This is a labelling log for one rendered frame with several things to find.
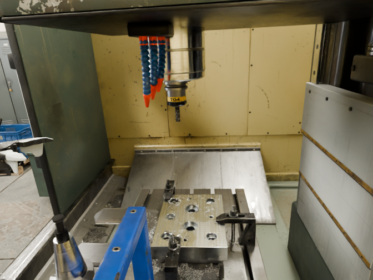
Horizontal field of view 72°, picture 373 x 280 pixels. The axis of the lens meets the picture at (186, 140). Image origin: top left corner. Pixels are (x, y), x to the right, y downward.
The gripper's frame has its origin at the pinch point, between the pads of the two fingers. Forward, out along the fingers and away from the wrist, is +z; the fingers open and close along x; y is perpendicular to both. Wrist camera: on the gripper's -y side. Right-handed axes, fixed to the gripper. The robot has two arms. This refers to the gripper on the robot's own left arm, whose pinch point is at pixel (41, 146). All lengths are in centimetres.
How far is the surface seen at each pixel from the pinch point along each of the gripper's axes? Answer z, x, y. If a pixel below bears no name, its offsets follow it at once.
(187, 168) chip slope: 42, -86, 51
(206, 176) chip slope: 54, -78, 54
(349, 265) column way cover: 81, 20, 30
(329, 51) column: 87, -13, -21
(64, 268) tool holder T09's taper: 23.0, 40.9, 4.5
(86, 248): 22.6, 32.5, 8.4
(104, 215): 23.2, 23.2, 8.4
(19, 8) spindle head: 19.9, 30.9, -30.6
